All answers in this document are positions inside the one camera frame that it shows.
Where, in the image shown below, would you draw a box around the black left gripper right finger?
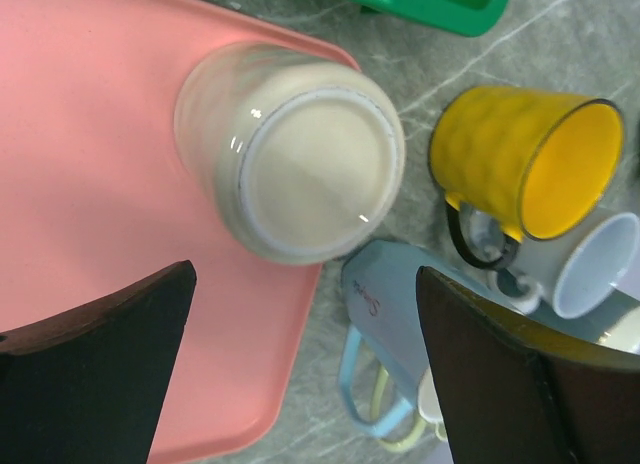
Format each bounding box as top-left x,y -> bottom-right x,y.
416,267 -> 639,463

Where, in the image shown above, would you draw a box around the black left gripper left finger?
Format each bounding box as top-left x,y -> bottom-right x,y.
1,261 -> 197,463

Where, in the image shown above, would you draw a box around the light green mug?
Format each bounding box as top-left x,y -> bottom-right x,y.
378,291 -> 639,453

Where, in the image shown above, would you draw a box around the pale blue grey mug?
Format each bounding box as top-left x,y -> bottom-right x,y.
487,206 -> 639,319

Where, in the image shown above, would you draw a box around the light blue faceted mug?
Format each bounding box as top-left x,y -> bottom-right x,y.
338,238 -> 481,438

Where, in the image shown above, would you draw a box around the yellow mug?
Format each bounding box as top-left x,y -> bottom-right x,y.
428,85 -> 625,270

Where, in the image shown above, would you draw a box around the beige pink mug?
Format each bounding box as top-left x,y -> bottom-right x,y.
174,42 -> 406,265

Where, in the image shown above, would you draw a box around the pink plastic tray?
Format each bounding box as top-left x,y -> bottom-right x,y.
1,0 -> 354,463

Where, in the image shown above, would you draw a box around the green plastic bin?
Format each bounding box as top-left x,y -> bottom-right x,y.
348,0 -> 508,37

